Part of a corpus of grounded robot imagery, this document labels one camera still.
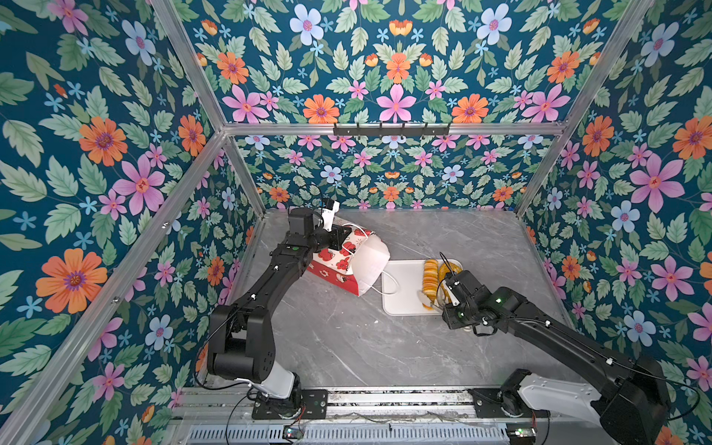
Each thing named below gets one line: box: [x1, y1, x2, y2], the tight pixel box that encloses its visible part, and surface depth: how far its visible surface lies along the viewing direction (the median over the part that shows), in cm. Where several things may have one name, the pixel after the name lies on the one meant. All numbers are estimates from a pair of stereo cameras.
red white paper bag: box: [306, 228, 392, 297], surface depth 92 cm
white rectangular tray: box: [381, 259, 444, 318], surface depth 97 cm
